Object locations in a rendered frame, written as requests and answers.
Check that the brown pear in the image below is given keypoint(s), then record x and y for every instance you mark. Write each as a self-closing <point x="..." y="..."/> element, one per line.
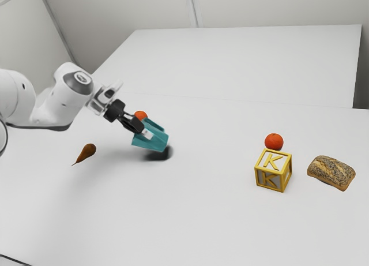
<point x="85" y="153"/>

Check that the seeded bread loaf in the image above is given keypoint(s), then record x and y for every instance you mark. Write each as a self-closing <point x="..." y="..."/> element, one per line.
<point x="331" y="172"/>

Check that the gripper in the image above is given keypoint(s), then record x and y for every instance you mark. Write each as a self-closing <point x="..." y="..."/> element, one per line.
<point x="114" y="110"/>

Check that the orange fruit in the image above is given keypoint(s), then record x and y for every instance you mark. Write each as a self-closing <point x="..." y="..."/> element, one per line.
<point x="274" y="141"/>
<point x="141" y="115"/>

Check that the teal faceted mug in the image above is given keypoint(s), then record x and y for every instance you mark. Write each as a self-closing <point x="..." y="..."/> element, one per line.
<point x="154" y="139"/>

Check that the yellow letter block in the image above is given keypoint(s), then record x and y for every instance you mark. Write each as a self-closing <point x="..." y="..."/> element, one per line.
<point x="272" y="170"/>

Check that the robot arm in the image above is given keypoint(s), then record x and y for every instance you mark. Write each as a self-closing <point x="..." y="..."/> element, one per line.
<point x="57" y="95"/>

